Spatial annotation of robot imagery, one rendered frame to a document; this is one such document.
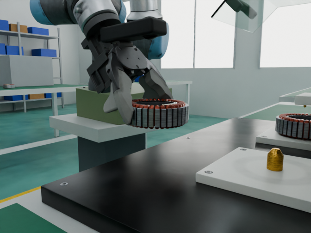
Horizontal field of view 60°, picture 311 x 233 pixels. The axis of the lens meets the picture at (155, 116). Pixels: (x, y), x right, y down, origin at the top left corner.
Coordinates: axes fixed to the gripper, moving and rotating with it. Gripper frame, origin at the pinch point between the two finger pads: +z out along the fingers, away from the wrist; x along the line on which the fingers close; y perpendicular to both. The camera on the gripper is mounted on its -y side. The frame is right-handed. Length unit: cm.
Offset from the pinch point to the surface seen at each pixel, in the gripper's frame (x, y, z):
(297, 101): 3.5, -20.3, 8.4
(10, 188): -55, 202, -29
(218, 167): 4.6, -8.2, 11.5
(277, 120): -20.7, -10.8, 10.7
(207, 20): -478, 134, -200
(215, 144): -10.2, -1.6, 9.2
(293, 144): -16.0, -12.3, 15.3
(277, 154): 1.3, -14.8, 13.2
